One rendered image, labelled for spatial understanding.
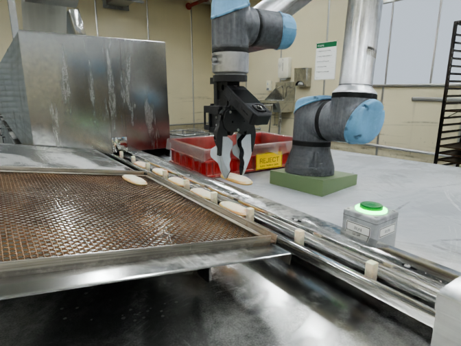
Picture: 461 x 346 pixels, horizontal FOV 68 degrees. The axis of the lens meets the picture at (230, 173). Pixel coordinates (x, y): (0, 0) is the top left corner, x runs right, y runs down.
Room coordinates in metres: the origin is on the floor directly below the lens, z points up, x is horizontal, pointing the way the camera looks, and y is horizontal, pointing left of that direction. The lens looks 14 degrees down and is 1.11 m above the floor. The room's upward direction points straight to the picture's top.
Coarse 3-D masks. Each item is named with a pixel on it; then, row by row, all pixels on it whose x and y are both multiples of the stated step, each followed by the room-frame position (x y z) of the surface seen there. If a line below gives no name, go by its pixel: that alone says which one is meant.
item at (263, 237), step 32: (0, 192) 0.53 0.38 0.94; (64, 192) 0.59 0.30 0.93; (128, 192) 0.66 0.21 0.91; (160, 192) 0.70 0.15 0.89; (32, 224) 0.41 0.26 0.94; (64, 224) 0.42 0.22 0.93; (96, 224) 0.44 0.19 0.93; (128, 224) 0.46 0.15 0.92; (160, 224) 0.48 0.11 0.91; (192, 224) 0.50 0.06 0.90; (256, 224) 0.51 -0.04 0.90; (64, 256) 0.30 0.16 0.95; (96, 256) 0.32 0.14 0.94; (128, 256) 0.34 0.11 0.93; (160, 256) 0.36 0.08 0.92
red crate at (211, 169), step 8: (176, 152) 1.30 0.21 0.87; (288, 152) 1.27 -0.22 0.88; (176, 160) 1.30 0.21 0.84; (184, 160) 1.24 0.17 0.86; (192, 160) 1.17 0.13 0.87; (208, 160) 1.10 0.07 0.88; (232, 160) 1.15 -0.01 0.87; (192, 168) 1.17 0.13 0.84; (200, 168) 1.12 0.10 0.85; (208, 168) 1.10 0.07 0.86; (216, 168) 1.11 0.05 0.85; (232, 168) 1.15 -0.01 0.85; (248, 168) 1.18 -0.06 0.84; (272, 168) 1.24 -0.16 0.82; (216, 176) 1.10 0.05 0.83
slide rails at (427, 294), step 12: (144, 168) 1.13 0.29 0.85; (216, 204) 0.75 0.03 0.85; (264, 216) 0.67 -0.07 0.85; (276, 228) 0.62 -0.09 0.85; (288, 228) 0.61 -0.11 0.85; (312, 240) 0.56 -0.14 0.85; (336, 252) 0.51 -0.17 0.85; (360, 264) 0.47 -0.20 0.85; (384, 276) 0.44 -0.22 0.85; (396, 276) 0.44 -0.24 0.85; (408, 288) 0.41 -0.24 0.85; (420, 288) 0.41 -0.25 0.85; (432, 300) 0.38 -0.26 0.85
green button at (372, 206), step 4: (360, 204) 0.59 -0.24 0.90; (364, 204) 0.59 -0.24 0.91; (368, 204) 0.59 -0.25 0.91; (372, 204) 0.59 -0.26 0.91; (376, 204) 0.59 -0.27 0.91; (380, 204) 0.59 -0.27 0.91; (364, 208) 0.58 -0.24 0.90; (368, 208) 0.57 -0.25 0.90; (372, 208) 0.57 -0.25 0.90; (376, 208) 0.57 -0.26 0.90; (380, 208) 0.57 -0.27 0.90
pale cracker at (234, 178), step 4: (228, 176) 0.71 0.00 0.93; (232, 176) 0.70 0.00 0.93; (236, 176) 0.70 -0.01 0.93; (240, 176) 0.70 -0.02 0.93; (244, 176) 0.70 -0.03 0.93; (228, 180) 0.70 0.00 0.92; (232, 180) 0.69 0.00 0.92; (236, 180) 0.68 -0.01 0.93; (240, 180) 0.68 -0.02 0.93; (244, 180) 0.68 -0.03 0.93; (248, 180) 0.68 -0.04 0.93; (240, 184) 0.67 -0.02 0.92; (244, 184) 0.67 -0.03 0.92; (248, 184) 0.67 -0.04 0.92
